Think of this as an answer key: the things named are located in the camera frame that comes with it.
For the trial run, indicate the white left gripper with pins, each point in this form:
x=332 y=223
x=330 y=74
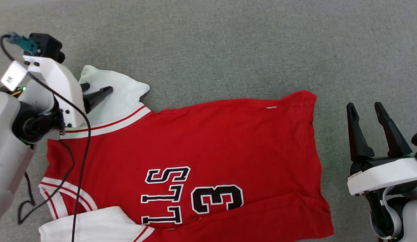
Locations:
x=60 y=84

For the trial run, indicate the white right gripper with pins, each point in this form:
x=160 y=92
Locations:
x=386 y=174

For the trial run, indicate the red white basketball jersey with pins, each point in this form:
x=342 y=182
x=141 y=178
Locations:
x=228 y=141

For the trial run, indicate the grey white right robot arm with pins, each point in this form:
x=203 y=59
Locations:
x=410 y=215

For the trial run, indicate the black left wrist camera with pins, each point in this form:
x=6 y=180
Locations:
x=48 y=47

